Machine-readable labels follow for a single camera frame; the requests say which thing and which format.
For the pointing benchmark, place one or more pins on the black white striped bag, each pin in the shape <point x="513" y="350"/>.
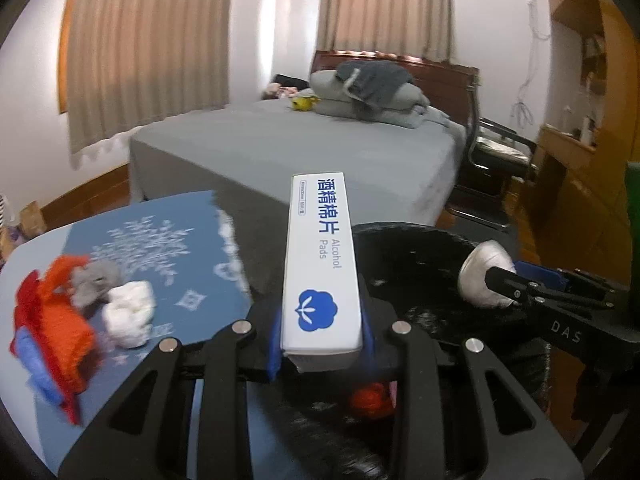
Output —
<point x="3" y="210"/>

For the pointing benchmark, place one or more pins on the white bottle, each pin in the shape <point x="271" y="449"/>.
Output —
<point x="586" y="130"/>

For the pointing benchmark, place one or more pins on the yellow plush toy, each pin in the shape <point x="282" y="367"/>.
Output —
<point x="305" y="101"/>

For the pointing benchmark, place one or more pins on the black pillow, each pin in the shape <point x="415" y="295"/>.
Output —
<point x="290" y="80"/>

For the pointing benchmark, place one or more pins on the blue tree print tablecloth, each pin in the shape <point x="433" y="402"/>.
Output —
<point x="195" y="260"/>

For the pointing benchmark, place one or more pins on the grey pillow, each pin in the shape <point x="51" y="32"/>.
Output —
<point x="330" y="92"/>

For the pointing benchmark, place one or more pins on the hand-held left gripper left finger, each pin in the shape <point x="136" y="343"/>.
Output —
<point x="274" y="347"/>

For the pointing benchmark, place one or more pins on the wooden headboard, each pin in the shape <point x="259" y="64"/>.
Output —
<point x="440" y="85"/>

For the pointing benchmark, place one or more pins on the narrow beige curtain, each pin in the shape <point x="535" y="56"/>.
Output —
<point x="390" y="5"/>

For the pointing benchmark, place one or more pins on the red knitted cloth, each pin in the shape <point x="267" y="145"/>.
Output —
<point x="55" y="330"/>

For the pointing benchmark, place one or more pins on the white alcohol pad box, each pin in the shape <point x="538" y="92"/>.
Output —
<point x="320" y="285"/>

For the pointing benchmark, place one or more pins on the black metal frame chair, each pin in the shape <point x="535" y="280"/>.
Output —
<point x="495" y="155"/>

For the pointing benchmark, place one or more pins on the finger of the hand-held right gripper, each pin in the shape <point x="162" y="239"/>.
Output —
<point x="510" y="282"/>
<point x="547" y="276"/>

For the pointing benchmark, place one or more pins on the grey bed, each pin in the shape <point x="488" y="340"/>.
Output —
<point x="300" y="150"/>

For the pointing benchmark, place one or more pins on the light grey folded blanket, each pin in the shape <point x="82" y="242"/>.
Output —
<point x="430" y="117"/>

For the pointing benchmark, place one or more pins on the black trash bin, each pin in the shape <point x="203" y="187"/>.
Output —
<point x="425" y="270"/>

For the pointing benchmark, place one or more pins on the grey sock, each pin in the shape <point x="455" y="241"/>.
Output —
<point x="95" y="280"/>

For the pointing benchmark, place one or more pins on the wide beige curtain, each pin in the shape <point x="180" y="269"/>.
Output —
<point x="150" y="45"/>

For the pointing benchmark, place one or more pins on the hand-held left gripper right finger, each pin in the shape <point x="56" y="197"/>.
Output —
<point x="367" y="342"/>

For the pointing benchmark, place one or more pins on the brown paper bag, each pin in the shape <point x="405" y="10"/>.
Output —
<point x="31" y="217"/>

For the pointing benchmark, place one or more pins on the wooden shelf unit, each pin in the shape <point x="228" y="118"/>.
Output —
<point x="575" y="170"/>

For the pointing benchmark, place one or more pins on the pink plush toy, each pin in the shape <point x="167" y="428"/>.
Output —
<point x="280" y="91"/>

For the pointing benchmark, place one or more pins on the blue cloth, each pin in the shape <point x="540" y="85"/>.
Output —
<point x="35" y="360"/>

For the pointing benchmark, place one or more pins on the dark grey garment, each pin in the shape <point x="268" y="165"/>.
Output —
<point x="375" y="80"/>

